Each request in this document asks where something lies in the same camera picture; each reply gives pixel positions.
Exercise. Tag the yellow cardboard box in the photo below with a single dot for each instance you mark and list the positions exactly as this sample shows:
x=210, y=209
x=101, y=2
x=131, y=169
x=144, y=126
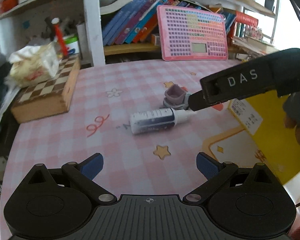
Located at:
x=262, y=116

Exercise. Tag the row of blue books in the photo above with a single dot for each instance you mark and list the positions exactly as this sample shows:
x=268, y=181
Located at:
x=124, y=25

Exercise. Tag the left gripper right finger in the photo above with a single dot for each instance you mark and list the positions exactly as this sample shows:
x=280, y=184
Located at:
x=217, y=175

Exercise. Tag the crumpled plastic snack bag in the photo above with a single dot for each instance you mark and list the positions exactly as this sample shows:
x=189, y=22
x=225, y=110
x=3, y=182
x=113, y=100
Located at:
x=32, y=65

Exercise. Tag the white blue bottle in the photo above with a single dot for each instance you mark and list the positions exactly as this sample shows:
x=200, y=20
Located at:
x=158, y=120

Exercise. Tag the wooden chess board box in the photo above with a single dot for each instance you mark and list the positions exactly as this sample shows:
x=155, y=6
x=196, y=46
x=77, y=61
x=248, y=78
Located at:
x=48, y=98

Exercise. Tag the red thick dictionary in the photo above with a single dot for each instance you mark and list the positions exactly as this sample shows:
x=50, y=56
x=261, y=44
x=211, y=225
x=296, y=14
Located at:
x=246, y=19

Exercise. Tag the pink tablecloth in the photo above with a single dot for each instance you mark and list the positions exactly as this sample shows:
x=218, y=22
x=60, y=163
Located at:
x=98, y=121

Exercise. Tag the pink keyboard learning tablet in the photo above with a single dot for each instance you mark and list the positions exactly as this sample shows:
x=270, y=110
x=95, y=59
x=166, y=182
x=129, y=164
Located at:
x=191, y=34

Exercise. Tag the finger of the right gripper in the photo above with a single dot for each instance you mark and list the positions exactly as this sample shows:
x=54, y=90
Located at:
x=201, y=100

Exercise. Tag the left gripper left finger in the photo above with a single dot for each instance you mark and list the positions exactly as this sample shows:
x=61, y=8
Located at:
x=81, y=175

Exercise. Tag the stack of papers and books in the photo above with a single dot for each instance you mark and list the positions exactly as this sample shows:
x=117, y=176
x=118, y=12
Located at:
x=253, y=46

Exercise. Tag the purple grey toy car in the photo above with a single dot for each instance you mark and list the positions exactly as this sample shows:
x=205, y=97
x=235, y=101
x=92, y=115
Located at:
x=176, y=98

